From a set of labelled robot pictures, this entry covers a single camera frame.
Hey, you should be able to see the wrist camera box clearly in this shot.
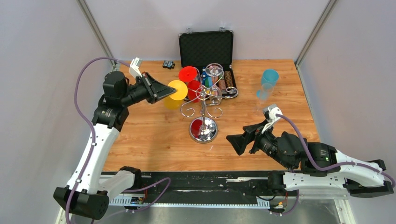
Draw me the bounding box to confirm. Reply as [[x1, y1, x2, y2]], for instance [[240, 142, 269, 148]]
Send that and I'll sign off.
[[262, 104, 283, 133], [129, 57, 142, 78]]

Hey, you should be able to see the chrome wine glass rack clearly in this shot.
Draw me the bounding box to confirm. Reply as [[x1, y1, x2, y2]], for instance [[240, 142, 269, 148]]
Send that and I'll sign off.
[[181, 68, 238, 144]]

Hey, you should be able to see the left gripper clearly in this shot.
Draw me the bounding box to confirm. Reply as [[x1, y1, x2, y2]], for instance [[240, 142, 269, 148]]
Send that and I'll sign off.
[[120, 72, 176, 107]]

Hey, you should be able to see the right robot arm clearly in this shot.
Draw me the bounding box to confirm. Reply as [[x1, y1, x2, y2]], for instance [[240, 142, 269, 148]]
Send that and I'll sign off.
[[226, 121, 395, 198]]

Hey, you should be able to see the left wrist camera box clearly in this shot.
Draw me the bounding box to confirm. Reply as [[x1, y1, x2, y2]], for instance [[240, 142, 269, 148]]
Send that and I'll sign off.
[[129, 57, 142, 78]]

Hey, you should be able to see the green blue block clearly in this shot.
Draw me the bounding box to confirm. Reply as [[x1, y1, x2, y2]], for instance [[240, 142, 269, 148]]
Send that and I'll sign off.
[[205, 76, 213, 88]]

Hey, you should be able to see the clear glass at rack back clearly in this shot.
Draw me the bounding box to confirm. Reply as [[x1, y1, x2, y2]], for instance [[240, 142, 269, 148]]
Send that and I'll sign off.
[[205, 63, 224, 105]]

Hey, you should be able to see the blue plastic wine glass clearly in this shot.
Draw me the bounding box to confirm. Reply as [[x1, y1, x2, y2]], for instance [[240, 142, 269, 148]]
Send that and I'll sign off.
[[260, 69, 280, 87]]

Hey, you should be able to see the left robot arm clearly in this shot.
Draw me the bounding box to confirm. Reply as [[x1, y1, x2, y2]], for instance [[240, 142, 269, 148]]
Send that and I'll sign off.
[[53, 71, 176, 220]]

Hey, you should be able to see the yellow plastic wine glass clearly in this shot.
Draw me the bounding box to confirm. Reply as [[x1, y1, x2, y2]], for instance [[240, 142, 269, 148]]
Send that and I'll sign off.
[[164, 80, 188, 110]]

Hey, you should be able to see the black poker chip case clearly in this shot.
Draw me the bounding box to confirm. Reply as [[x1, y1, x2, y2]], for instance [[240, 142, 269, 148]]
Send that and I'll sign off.
[[178, 30, 237, 88]]

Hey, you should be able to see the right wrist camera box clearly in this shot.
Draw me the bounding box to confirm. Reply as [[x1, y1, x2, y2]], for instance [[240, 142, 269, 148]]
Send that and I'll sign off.
[[262, 104, 283, 133]]

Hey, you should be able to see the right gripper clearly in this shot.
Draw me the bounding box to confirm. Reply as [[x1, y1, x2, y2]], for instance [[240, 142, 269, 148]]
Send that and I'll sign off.
[[226, 120, 292, 171]]

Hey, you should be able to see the red plastic wine glass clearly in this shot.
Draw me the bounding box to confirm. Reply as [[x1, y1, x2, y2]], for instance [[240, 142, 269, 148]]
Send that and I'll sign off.
[[178, 66, 201, 102]]

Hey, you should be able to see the small black blue toy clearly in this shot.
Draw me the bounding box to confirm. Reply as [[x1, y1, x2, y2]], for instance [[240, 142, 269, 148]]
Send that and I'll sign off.
[[163, 61, 175, 70]]

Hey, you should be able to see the clear champagne flute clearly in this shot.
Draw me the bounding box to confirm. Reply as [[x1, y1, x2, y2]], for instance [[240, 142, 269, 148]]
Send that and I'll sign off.
[[254, 83, 274, 115]]

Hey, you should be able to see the blue toy car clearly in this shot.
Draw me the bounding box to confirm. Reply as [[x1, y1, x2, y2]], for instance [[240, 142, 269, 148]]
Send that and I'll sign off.
[[201, 68, 207, 84]]

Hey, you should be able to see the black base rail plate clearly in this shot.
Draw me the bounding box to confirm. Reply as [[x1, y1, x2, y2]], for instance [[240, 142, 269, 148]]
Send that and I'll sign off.
[[111, 171, 331, 209]]

